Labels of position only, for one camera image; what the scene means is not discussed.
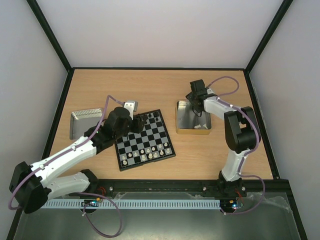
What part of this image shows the gold square tin tray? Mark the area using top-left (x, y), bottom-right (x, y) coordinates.
top-left (175, 100), bottom-right (212, 135)

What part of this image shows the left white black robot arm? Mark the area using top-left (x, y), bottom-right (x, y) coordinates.
top-left (9, 107), bottom-right (147, 214)

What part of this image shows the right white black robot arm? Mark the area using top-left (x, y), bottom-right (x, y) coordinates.
top-left (185, 79), bottom-right (261, 196)

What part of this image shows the black and silver chessboard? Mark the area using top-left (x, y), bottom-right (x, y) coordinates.
top-left (114, 109), bottom-right (176, 171)

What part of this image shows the silver square tin lid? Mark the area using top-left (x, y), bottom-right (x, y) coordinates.
top-left (69, 108), bottom-right (103, 140)

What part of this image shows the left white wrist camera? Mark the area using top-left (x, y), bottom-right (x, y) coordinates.
top-left (123, 100), bottom-right (138, 119)

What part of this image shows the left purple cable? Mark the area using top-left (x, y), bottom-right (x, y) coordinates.
top-left (8, 94), bottom-right (125, 238)

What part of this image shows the light blue cable duct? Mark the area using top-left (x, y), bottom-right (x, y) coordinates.
top-left (42, 199), bottom-right (221, 210)

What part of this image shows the black metal frame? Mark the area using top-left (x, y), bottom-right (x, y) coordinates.
top-left (6, 0), bottom-right (308, 240)

